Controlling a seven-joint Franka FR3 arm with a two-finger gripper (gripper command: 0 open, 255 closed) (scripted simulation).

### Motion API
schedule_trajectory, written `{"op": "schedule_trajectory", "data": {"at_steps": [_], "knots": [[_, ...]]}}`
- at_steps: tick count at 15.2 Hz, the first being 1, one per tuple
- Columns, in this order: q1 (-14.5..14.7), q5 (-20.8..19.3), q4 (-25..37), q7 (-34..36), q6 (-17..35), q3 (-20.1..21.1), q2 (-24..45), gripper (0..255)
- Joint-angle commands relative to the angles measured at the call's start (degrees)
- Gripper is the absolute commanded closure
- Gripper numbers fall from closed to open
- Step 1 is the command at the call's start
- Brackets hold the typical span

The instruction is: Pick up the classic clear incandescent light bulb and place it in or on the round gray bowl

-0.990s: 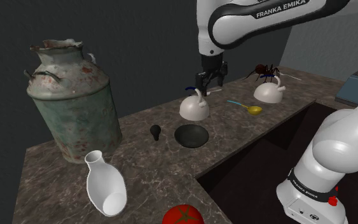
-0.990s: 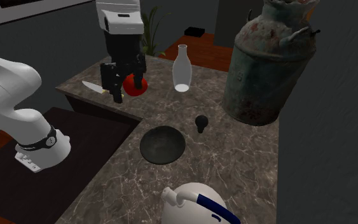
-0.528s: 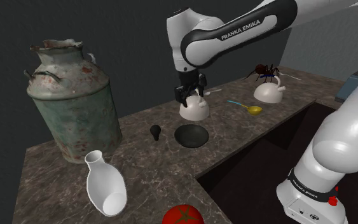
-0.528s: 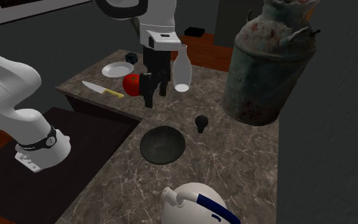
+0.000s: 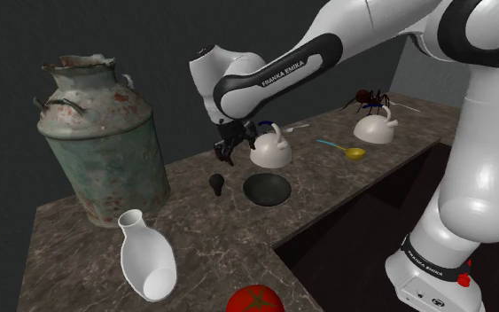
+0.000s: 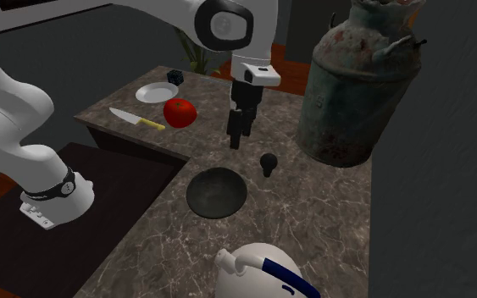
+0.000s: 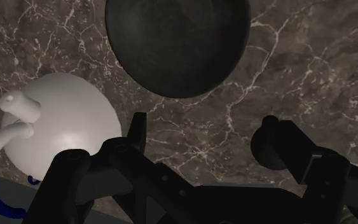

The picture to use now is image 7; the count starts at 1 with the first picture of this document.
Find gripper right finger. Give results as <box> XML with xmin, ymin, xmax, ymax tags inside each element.
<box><xmin>250</xmin><ymin>115</ymin><xmax>358</xmax><ymax>224</ymax></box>

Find white jug with blue trim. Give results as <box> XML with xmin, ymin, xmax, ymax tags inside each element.
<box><xmin>0</xmin><ymin>72</ymin><xmax>123</xmax><ymax>220</ymax></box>

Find dark grey bowl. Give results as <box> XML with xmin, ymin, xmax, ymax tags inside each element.
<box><xmin>104</xmin><ymin>0</ymin><xmax>252</xmax><ymax>99</ymax></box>

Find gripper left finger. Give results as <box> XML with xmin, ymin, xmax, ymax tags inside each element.
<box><xmin>22</xmin><ymin>111</ymin><xmax>196</xmax><ymax>224</ymax></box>

